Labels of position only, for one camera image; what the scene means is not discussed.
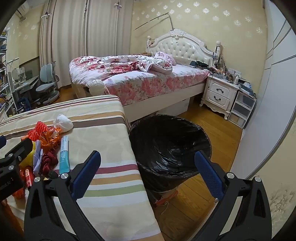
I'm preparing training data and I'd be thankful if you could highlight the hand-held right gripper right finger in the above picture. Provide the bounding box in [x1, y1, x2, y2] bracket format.
[194, 150, 271, 241]

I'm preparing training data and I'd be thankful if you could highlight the metal bookshelf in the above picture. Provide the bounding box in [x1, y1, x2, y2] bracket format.
[0, 28, 16, 121]

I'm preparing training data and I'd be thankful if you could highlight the dark clothing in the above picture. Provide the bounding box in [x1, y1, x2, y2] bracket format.
[190, 60, 210, 70]

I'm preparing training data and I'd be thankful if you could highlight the white plastic bag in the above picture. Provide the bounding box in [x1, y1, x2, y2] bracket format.
[53, 114, 74, 133]

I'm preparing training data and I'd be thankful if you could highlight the white air conditioner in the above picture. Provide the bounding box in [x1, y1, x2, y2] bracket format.
[16, 1, 29, 16]

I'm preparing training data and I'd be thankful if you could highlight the beige curtain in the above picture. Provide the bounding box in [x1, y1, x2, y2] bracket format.
[39, 0, 87, 90]
[84, 0, 133, 57]

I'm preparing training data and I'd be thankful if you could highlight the clear plastic drawer unit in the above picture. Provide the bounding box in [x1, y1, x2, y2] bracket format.
[228, 89, 257, 129]

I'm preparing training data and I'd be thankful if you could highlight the grey desk chair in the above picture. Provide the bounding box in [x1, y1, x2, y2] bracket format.
[35, 61, 61, 107]

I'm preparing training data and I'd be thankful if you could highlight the cluster of small bottles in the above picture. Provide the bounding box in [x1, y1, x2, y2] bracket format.
[209, 66, 245, 85]

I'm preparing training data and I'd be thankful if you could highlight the orange snack wrapper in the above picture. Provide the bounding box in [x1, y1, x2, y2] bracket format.
[38, 127, 62, 154]

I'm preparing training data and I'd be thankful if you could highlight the thin metal rod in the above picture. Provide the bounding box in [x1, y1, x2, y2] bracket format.
[134, 13, 176, 32]

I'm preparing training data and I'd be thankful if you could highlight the red foam net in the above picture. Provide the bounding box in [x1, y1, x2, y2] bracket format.
[13, 185, 26, 200]
[28, 122, 50, 142]

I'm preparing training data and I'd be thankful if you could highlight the floral bed sheet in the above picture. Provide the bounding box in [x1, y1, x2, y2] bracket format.
[102, 64, 211, 106]

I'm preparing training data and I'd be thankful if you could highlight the white blue paper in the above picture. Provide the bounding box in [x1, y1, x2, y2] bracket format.
[33, 148, 44, 174]

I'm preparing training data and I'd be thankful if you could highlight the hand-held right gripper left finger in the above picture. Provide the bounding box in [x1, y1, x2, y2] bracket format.
[24, 150, 109, 241]

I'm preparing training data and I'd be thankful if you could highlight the teal toothpaste tube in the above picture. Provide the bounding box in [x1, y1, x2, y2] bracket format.
[59, 136, 70, 175]

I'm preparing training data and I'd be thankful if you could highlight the grey study desk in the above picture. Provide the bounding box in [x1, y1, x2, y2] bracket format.
[9, 67, 40, 114]

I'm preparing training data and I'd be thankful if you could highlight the floral quilt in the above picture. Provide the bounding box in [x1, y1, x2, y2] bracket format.
[69, 52, 176, 93]

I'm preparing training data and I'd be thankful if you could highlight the yellow foam net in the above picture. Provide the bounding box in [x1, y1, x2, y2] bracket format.
[20, 140, 43, 169]

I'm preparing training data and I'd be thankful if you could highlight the blue storage basket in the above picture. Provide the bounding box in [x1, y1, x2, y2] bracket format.
[16, 98, 31, 114]

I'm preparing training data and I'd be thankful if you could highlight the black-lined trash bin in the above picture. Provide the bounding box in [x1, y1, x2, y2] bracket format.
[128, 114, 212, 193]

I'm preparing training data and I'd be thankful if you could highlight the white wardrobe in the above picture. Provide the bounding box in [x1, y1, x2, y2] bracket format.
[230, 0, 296, 232]

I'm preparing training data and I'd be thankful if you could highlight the white nightstand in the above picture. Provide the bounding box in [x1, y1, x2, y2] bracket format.
[200, 75, 241, 120]

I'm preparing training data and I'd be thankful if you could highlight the white bed with tufted headboard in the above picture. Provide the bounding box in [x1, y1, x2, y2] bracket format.
[69, 29, 214, 123]

